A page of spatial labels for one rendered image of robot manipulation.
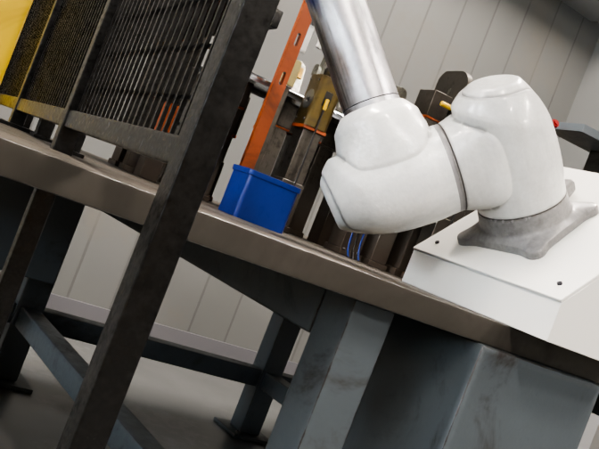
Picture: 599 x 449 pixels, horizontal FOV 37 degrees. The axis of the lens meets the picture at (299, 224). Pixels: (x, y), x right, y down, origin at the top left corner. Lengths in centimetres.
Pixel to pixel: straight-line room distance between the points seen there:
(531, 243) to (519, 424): 29
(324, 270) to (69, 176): 37
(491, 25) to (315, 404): 373
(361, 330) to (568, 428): 45
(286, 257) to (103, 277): 282
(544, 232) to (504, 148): 16
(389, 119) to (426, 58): 314
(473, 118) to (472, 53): 333
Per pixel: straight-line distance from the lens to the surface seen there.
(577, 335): 143
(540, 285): 143
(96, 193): 104
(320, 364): 131
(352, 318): 129
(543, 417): 154
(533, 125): 147
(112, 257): 394
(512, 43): 496
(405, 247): 202
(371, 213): 145
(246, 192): 159
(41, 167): 102
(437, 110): 203
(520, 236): 153
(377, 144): 145
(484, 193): 148
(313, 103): 195
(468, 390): 140
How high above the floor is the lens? 73
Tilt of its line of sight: level
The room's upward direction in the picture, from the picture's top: 21 degrees clockwise
